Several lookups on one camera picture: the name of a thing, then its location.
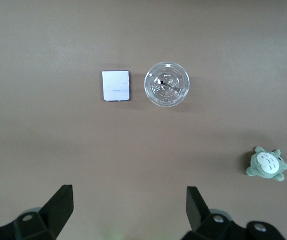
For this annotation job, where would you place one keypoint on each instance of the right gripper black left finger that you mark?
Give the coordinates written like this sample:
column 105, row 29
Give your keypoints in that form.
column 53, row 215

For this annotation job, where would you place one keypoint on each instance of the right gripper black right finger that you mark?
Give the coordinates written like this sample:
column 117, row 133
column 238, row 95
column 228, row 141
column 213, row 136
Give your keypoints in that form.
column 203, row 225

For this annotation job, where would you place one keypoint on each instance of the lavender phone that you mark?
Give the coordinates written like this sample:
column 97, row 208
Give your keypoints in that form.
column 115, row 86

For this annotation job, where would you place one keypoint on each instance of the grey-green Totoro plush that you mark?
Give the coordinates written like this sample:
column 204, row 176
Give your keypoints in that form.
column 267, row 163

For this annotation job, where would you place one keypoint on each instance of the clear plastic cup with lid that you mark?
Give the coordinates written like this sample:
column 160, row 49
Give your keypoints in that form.
column 167, row 85

